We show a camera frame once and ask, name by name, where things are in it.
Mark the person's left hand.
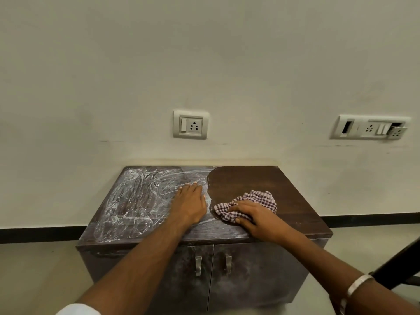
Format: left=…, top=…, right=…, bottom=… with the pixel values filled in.
left=170, top=183, right=207, bottom=229

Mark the person's right hand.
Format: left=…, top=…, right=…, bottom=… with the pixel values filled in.
left=226, top=199, right=289, bottom=244

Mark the checkered purple white cloth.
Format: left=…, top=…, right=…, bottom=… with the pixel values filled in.
left=213, top=190, right=277, bottom=224

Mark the person's left forearm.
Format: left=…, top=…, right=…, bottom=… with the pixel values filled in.
left=74, top=220, right=195, bottom=315

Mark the person's right forearm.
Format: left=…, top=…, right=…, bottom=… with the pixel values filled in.
left=272, top=226, right=420, bottom=315

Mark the dark brown wooden cabinet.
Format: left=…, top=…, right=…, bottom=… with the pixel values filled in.
left=76, top=166, right=333, bottom=315

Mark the black chair leg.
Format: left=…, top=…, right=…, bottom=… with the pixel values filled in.
left=369, top=236, right=420, bottom=291

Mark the white shirt sleeve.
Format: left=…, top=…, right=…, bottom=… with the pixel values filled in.
left=55, top=303, right=102, bottom=315

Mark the white single wall socket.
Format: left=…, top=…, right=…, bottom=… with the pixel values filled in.
left=173, top=110, right=210, bottom=140

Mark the silver metal bracelet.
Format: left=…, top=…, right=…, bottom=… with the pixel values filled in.
left=339, top=274, right=375, bottom=315

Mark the white wide wall switchboard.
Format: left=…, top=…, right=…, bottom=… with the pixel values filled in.
left=330, top=114, right=411, bottom=140

